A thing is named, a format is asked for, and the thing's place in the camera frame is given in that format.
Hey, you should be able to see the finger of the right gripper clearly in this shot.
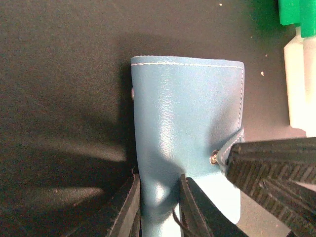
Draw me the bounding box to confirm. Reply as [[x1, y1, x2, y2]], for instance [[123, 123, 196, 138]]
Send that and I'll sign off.
[[225, 137, 316, 237]]

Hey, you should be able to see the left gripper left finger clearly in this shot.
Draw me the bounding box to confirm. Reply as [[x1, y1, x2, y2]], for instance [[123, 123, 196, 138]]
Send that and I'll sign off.
[[64, 174, 142, 237]]

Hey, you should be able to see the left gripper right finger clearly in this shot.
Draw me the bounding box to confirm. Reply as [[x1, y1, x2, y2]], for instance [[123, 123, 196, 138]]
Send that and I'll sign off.
[[179, 174, 247, 237]]

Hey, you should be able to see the light blue card holder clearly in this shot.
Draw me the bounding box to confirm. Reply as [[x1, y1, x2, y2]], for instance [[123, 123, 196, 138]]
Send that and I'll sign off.
[[131, 56, 245, 237]]

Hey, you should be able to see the white plastic bin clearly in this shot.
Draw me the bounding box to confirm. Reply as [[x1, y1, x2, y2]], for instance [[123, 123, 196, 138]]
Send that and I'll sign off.
[[284, 27, 316, 137]]

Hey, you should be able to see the green plastic bin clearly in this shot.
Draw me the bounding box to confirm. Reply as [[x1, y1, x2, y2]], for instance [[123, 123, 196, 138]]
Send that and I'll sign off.
[[278, 0, 316, 38]]

